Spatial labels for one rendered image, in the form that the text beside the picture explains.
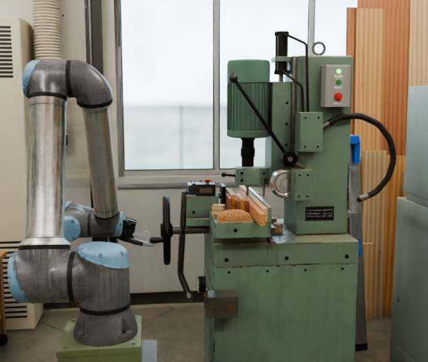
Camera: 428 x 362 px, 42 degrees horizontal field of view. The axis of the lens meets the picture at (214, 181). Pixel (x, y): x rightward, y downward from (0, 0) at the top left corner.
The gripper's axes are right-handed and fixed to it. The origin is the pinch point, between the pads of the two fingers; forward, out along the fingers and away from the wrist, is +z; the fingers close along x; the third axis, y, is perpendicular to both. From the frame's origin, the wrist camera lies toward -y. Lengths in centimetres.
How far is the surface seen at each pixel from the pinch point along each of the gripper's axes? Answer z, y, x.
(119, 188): -20, -5, 135
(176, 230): 8.4, 7.0, 9.2
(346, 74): 47, 89, -6
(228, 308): 33.5, -8.7, -19.0
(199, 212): 14.6, 18.0, 5.4
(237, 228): 26.3, 21.0, -17.6
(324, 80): 41, 84, -5
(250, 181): 30.1, 37.0, 7.4
